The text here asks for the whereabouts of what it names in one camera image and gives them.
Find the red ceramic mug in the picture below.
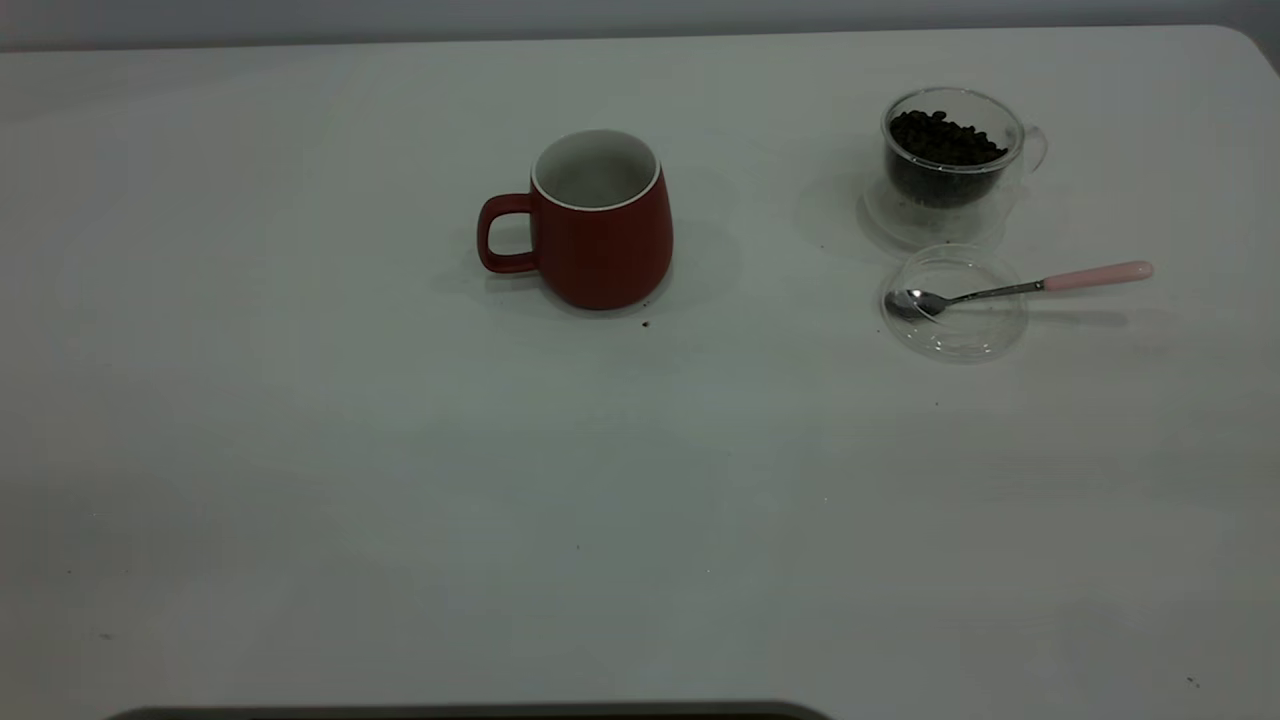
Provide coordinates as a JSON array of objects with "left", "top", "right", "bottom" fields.
[{"left": 476, "top": 128, "right": 674, "bottom": 311}]

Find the pink handled metal spoon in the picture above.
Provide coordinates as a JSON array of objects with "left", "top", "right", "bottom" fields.
[{"left": 885, "top": 261, "right": 1154, "bottom": 322}]

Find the glass saucer under cup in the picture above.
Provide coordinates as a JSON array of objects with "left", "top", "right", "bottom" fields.
[{"left": 860, "top": 178, "right": 1019, "bottom": 251}]

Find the pile of coffee beans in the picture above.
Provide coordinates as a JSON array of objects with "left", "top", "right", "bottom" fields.
[{"left": 888, "top": 109, "right": 1009, "bottom": 207}]

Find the small clear glass dish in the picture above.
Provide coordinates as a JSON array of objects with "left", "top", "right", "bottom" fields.
[{"left": 880, "top": 244, "right": 1029, "bottom": 362}]

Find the clear glass handled cup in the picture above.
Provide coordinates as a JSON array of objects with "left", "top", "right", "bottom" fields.
[{"left": 881, "top": 87, "right": 1048, "bottom": 211}]

